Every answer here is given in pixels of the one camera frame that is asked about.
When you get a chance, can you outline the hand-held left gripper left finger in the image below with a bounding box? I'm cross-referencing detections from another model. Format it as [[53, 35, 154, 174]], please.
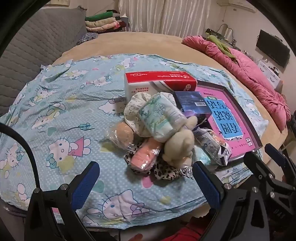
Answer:
[[24, 161, 116, 241]]

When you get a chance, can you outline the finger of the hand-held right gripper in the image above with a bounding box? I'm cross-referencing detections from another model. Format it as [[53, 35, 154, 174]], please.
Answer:
[[265, 144, 296, 176], [244, 152, 295, 207]]

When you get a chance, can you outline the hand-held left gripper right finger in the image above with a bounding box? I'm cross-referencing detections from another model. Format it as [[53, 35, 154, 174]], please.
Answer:
[[193, 161, 271, 241]]

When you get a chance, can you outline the silver tiara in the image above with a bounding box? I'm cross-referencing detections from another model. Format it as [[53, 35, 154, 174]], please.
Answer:
[[178, 167, 197, 180]]

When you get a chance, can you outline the green print tissue packet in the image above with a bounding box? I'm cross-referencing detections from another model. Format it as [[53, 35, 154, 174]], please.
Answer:
[[195, 147, 219, 165], [138, 92, 187, 142]]

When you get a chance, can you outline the leopard print cloth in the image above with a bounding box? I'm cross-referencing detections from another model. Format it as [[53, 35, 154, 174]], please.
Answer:
[[124, 144, 183, 180]]

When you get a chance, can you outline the beige plush toy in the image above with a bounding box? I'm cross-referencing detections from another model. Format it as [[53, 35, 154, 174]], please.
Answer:
[[162, 126, 196, 167]]

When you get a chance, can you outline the clear plastic bag beige ball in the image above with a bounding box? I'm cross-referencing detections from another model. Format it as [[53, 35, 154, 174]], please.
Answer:
[[104, 122, 136, 151]]

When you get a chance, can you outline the pink towel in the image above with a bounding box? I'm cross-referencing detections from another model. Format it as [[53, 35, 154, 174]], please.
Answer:
[[128, 137, 162, 171]]

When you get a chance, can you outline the printed snack packet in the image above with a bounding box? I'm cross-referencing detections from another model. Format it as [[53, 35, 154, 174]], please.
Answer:
[[193, 127, 232, 166]]

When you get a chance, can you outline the person's red clothing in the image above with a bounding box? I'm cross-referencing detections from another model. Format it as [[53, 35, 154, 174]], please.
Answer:
[[178, 226, 210, 241]]

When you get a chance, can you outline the cartoon print blue bedsheet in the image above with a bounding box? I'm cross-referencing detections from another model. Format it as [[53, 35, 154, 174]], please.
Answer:
[[0, 53, 270, 226]]

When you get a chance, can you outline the pink quilt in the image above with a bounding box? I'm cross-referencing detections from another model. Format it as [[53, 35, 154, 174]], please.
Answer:
[[182, 35, 292, 132]]

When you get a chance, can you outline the dark blue box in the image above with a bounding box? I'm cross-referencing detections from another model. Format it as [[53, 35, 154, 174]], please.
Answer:
[[173, 91, 212, 123]]

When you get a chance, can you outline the black monitor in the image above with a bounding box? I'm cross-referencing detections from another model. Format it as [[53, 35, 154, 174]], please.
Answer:
[[255, 29, 290, 68]]

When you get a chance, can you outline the red and white tissue box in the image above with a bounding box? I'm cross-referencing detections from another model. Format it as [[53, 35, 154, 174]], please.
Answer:
[[124, 71, 197, 102]]

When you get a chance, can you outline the green cloth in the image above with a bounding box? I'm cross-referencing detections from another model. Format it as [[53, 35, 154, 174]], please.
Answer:
[[206, 35, 237, 61]]

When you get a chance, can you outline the white plastic bag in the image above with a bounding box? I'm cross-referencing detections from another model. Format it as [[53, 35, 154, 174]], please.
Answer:
[[222, 24, 233, 40]]

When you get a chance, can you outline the dark floral pillow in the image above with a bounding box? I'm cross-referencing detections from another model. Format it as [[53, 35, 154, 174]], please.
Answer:
[[76, 32, 99, 45]]

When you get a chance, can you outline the grey quilted headboard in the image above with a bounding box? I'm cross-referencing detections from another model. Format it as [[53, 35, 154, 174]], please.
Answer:
[[0, 9, 87, 116]]

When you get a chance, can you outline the stack of folded clothes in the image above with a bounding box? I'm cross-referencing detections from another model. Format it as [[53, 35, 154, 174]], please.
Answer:
[[84, 11, 127, 33]]

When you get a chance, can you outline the white curtain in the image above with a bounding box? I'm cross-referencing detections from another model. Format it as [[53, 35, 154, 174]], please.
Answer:
[[118, 0, 208, 37]]

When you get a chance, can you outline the pink book with dark frame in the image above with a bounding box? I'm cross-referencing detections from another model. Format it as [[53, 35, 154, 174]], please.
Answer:
[[194, 81, 263, 161]]

